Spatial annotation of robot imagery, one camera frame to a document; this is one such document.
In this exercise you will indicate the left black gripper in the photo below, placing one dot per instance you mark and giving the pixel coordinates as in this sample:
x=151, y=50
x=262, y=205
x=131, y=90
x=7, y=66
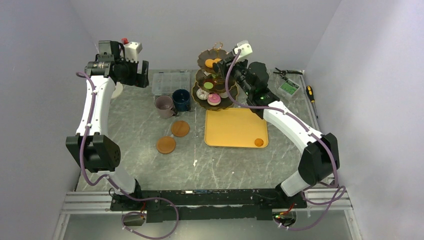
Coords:
x=138, y=80

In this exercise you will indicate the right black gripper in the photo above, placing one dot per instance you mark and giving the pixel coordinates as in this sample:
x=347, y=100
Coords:
x=224, y=65

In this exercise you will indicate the orange macaron top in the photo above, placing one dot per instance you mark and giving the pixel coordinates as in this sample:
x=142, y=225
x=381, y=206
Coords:
x=217, y=60

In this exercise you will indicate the orange macaron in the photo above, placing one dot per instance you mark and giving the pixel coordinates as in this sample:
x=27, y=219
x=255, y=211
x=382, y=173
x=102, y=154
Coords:
x=217, y=60
x=259, y=142

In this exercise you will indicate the orange round cookie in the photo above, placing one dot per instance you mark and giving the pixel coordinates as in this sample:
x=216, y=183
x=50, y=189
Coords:
x=209, y=63

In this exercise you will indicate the green macaron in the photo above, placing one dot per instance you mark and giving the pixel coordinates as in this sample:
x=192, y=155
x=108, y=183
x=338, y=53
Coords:
x=208, y=85

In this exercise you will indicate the three-tier black dessert stand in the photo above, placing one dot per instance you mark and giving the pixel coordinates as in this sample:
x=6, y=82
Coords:
x=205, y=74

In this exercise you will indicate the white chocolate drizzle donut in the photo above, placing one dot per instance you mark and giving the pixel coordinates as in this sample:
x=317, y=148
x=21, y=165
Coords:
x=202, y=94

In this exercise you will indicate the pink frosted donut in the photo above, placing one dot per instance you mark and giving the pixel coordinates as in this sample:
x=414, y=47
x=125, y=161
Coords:
x=214, y=99

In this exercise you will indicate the mauve mug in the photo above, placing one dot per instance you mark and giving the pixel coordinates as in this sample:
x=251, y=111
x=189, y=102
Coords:
x=165, y=106

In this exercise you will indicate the dark blue mug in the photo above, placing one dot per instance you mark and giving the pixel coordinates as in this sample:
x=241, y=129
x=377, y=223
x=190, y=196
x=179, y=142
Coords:
x=182, y=100

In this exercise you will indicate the yellow serving tray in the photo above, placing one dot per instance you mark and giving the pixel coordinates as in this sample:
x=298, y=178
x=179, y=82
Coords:
x=234, y=127

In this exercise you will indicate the wooden coaster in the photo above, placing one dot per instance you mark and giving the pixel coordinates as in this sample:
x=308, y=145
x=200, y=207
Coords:
x=166, y=145
x=180, y=128

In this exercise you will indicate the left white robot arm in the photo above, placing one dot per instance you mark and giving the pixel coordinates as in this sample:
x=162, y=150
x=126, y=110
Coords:
x=96, y=154

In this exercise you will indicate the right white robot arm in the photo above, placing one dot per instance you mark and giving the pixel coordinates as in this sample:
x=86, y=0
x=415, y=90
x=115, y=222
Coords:
x=319, y=152

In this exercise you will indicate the white tape roll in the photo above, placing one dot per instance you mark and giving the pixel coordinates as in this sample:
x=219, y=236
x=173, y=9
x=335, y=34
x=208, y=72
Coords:
x=118, y=90

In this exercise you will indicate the clear plastic box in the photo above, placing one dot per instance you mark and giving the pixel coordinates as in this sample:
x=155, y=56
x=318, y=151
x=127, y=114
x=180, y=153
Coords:
x=165, y=83

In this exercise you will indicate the black pliers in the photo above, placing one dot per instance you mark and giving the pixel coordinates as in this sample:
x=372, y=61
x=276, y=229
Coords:
x=284, y=73

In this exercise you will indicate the green white device box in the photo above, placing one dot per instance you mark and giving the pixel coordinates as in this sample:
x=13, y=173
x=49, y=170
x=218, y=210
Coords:
x=289, y=88

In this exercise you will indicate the yellow black screwdriver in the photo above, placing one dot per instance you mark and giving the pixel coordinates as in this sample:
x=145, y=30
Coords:
x=311, y=98

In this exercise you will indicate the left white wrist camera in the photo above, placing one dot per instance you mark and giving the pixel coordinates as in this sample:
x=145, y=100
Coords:
x=131, y=50

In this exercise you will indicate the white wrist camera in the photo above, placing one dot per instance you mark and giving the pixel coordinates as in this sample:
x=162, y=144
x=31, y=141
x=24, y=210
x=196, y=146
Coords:
x=244, y=48
x=131, y=50

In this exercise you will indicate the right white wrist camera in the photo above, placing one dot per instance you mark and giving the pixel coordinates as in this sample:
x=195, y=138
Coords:
x=244, y=48

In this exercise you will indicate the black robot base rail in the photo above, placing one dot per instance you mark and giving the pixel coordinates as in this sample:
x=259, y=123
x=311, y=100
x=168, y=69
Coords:
x=206, y=204

